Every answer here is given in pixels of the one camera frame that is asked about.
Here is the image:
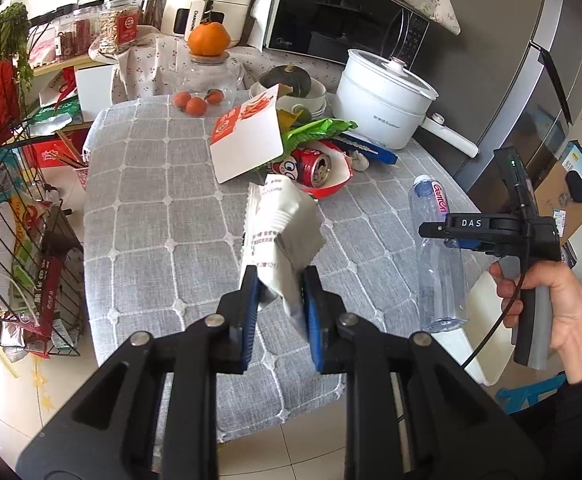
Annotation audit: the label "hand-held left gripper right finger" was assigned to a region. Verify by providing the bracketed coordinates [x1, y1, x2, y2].
[301, 265, 544, 480]

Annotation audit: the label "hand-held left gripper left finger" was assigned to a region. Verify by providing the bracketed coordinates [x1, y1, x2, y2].
[16, 265, 260, 480]

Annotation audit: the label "clear plastic bottle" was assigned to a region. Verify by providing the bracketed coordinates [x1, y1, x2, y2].
[409, 175, 472, 335]

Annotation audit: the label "white snack packet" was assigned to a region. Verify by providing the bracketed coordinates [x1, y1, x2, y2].
[238, 174, 328, 341]

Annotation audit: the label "white trash bin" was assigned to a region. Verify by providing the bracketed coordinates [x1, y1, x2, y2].
[463, 252, 566, 387]

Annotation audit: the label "blue biscuit box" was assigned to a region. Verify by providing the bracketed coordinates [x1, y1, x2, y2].
[333, 131, 398, 165]

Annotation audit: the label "person's right forearm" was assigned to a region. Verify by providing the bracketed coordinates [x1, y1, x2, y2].
[508, 372, 582, 480]

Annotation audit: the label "person's right hand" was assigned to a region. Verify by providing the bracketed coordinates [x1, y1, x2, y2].
[489, 260, 582, 386]

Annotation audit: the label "cardboard box with blue picture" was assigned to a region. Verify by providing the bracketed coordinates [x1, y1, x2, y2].
[531, 140, 582, 246]

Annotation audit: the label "red white paper bowl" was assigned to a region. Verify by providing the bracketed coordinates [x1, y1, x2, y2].
[266, 140, 354, 201]

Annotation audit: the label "white electric pot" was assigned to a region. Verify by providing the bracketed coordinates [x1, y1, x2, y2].
[336, 49, 479, 157]

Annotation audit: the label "red drink can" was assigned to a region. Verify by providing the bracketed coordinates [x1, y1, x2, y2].
[291, 147, 332, 188]

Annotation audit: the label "green snack packet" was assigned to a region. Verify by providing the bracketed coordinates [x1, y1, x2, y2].
[281, 117, 359, 151]

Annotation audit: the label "white orange paper box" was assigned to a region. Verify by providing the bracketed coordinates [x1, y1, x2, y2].
[208, 84, 286, 184]

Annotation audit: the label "blue plastic stool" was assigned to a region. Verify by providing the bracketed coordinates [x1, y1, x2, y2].
[496, 374, 568, 416]

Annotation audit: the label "grey refrigerator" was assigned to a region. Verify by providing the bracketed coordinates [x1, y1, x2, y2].
[413, 0, 582, 201]

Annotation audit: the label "cream flowered bowl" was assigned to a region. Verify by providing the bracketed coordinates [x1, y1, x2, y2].
[258, 76, 328, 105]

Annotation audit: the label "dark green pumpkin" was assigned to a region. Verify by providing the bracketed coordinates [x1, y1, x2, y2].
[259, 65, 312, 97]

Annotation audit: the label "glass jar with wooden lid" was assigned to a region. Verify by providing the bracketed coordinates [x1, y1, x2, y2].
[176, 50, 246, 106]

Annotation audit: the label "wooden chopsticks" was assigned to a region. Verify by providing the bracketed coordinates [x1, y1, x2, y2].
[55, 130, 89, 168]

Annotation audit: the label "black microwave oven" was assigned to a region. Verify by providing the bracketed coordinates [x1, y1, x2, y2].
[262, 0, 430, 67]

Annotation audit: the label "assorted snack packets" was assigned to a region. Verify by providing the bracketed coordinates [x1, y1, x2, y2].
[0, 160, 82, 356]

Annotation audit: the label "red snack box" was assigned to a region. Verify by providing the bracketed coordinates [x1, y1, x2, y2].
[23, 140, 84, 171]

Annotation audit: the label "white red-flowered cloth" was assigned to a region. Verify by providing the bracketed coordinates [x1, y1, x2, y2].
[88, 25, 342, 106]

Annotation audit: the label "white square box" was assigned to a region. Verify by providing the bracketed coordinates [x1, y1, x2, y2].
[75, 64, 116, 123]

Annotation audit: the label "large orange persimmon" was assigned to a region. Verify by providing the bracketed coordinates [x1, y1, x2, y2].
[187, 20, 232, 57]

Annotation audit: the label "red label seed jar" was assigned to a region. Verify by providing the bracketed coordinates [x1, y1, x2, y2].
[98, 0, 142, 55]

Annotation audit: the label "glass vase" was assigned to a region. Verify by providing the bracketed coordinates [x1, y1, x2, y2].
[142, 0, 164, 28]

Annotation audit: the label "jar of red dried fruit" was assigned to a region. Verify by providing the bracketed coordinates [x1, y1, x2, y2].
[53, 7, 79, 58]
[73, 7, 104, 56]

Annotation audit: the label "green leafy vegetables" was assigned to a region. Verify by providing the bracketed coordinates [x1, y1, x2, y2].
[0, 2, 34, 68]

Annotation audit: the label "black cable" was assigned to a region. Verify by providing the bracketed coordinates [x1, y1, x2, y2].
[463, 185, 530, 371]

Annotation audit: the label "black wire rack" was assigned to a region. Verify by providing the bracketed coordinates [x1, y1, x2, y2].
[0, 2, 86, 358]

